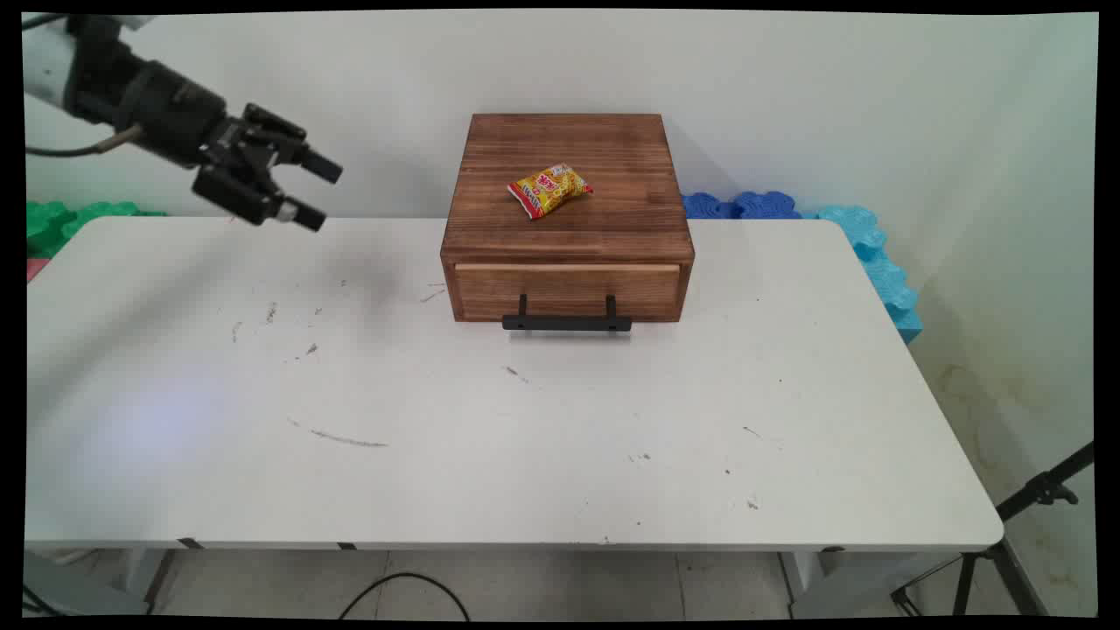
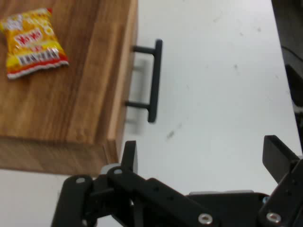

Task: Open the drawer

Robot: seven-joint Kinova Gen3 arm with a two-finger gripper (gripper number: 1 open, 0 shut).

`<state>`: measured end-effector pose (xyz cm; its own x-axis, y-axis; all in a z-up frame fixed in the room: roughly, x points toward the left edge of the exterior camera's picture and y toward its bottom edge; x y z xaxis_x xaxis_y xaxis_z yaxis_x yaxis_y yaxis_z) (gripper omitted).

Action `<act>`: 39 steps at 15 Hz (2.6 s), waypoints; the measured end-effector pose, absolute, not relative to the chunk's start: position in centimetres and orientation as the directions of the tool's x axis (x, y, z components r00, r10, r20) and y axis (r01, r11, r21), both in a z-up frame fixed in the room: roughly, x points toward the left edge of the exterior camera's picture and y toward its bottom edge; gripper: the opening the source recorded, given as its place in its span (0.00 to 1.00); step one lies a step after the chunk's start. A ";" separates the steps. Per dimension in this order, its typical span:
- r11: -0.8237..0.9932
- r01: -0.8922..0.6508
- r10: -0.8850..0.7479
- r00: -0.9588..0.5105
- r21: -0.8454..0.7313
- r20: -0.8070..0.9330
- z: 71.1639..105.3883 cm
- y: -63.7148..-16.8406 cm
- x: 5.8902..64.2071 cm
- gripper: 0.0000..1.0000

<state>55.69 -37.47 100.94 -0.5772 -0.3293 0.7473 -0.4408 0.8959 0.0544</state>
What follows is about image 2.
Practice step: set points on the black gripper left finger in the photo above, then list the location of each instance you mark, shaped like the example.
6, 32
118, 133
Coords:
151, 191

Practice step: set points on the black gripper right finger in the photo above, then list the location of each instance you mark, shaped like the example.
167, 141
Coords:
275, 157

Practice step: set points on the wooden drawer cabinet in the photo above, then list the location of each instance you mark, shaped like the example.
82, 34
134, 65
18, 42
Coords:
71, 99

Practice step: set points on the black equipment beside table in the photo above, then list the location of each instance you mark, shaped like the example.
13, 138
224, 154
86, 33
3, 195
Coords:
292, 35

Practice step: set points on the yellow red snack packet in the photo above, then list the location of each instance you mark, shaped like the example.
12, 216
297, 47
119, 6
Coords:
33, 42

